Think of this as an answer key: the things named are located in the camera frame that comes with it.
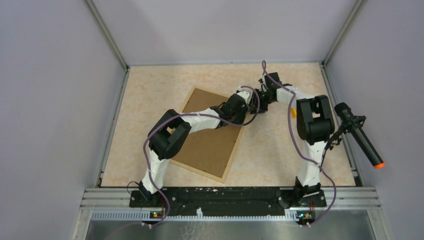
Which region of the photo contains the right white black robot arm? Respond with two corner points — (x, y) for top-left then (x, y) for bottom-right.
(259, 72), (335, 207)

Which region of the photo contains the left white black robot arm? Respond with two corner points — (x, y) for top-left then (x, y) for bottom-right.
(139, 90), (251, 207)

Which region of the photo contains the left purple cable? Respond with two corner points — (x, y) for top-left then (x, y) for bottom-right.
(143, 85), (261, 229)

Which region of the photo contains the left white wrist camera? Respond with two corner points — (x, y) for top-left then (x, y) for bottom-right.
(236, 87), (251, 103)

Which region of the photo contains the white toothed cable rail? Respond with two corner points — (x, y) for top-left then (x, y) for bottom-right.
(91, 209), (299, 222)

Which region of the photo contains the yellow calculator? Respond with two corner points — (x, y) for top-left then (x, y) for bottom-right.
(290, 108), (297, 119)

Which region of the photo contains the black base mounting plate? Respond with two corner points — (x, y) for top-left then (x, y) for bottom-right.
(129, 186), (327, 218)

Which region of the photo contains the purple cable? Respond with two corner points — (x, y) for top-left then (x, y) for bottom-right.
(261, 60), (337, 228)
(143, 85), (261, 229)

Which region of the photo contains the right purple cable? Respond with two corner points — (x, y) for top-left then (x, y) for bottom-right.
(261, 60), (337, 228)

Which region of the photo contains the light wooden picture frame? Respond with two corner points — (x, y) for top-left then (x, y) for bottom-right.
(168, 87), (249, 184)

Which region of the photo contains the black microphone orange tip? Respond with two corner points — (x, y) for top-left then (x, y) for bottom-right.
(334, 102), (386, 169)

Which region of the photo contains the black microphone tripod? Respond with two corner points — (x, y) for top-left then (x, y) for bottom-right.
(321, 115), (367, 165)

